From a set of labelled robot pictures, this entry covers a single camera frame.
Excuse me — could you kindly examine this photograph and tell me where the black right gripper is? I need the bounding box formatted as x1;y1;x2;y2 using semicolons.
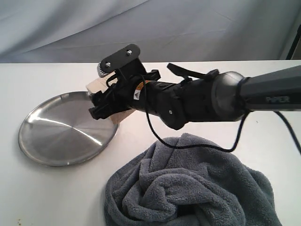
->
89;77;188;129

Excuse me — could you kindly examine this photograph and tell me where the light wooden cube block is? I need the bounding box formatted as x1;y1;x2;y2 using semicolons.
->
86;77;135;124

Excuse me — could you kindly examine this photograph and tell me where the grey fluffy towel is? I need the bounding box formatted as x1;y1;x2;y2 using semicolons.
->
104;133;281;226

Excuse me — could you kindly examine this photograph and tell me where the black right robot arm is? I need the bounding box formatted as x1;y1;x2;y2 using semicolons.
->
89;63;301;130

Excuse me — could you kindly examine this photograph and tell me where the round stainless steel plate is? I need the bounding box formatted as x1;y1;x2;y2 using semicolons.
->
18;91;119;167

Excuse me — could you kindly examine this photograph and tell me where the grey backdrop cloth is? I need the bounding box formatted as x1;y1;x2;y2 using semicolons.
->
0;0;301;63

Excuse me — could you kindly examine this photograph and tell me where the black backdrop stand pole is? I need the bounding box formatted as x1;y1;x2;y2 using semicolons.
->
285;35;301;60

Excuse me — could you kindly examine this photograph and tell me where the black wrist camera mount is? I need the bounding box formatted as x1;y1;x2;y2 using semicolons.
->
97;44;161;81

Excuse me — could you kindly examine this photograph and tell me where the black camera cable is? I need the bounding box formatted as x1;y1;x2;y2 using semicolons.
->
105;70;301;156

